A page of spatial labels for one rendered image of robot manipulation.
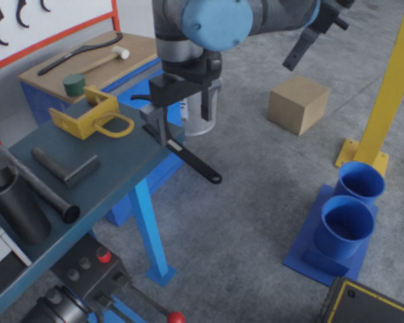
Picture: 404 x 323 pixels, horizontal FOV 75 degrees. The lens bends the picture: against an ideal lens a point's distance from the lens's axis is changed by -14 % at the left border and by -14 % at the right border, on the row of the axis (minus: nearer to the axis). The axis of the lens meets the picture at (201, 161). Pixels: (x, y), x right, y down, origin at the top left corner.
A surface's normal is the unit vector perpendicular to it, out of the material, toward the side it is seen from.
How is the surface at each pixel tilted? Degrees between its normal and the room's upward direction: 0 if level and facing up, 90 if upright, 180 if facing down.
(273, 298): 0
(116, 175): 0
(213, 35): 90
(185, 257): 0
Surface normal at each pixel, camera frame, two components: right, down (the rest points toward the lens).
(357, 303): -0.02, -0.72
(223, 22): 0.36, 0.64
